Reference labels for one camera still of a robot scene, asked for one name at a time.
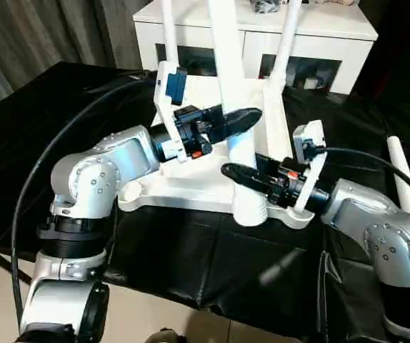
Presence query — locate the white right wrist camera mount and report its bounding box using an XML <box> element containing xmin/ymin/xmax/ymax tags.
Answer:
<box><xmin>291</xmin><ymin>119</ymin><xmax>326</xmax><ymax>212</ymax></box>

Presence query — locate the white plastic table leg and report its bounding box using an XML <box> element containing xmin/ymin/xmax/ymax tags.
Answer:
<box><xmin>207</xmin><ymin>0</ymin><xmax>269</xmax><ymax>228</ymax></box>
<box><xmin>386</xmin><ymin>134</ymin><xmax>410</xmax><ymax>219</ymax></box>
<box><xmin>269</xmin><ymin>0</ymin><xmax>303</xmax><ymax>89</ymax></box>
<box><xmin>159</xmin><ymin>0</ymin><xmax>180</xmax><ymax>72</ymax></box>

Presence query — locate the white sideboard cabinet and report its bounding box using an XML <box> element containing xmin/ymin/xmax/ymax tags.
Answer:
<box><xmin>131</xmin><ymin>0</ymin><xmax>380</xmax><ymax>96</ymax></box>

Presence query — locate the black plastic bag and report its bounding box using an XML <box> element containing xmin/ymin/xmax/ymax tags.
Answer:
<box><xmin>250</xmin><ymin>0</ymin><xmax>283</xmax><ymax>15</ymax></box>

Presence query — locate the black work mat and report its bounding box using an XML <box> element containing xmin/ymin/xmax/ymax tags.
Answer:
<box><xmin>0</xmin><ymin>61</ymin><xmax>410</xmax><ymax>343</ymax></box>

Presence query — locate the black left camera cable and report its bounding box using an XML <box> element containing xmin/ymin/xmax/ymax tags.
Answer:
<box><xmin>10</xmin><ymin>79</ymin><xmax>156</xmax><ymax>324</ymax></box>

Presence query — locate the white plastic table top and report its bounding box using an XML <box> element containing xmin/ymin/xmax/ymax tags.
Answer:
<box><xmin>116</xmin><ymin>59</ymin><xmax>316</xmax><ymax>230</ymax></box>

